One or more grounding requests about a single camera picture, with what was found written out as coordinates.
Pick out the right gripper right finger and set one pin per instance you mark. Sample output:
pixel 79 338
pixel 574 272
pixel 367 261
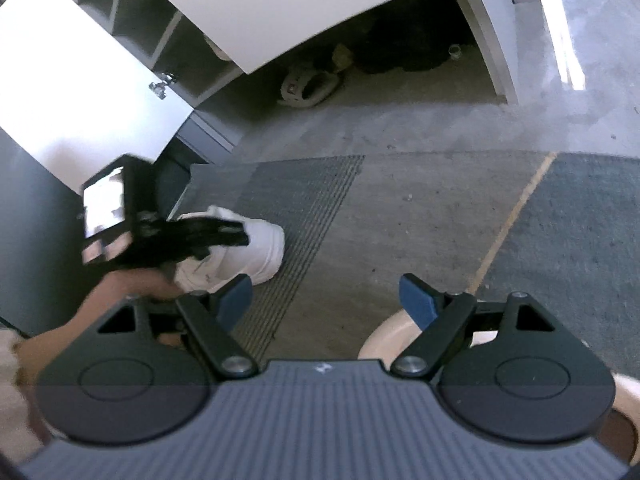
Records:
pixel 443 321

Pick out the person's left hand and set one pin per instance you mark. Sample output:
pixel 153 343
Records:
pixel 116 286

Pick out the dark ribbed door mat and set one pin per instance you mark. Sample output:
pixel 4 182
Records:
pixel 563 228

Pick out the white lace-up sneaker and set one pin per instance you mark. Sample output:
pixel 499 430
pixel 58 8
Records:
pixel 260 260

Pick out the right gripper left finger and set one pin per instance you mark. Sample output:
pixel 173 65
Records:
pixel 210 317

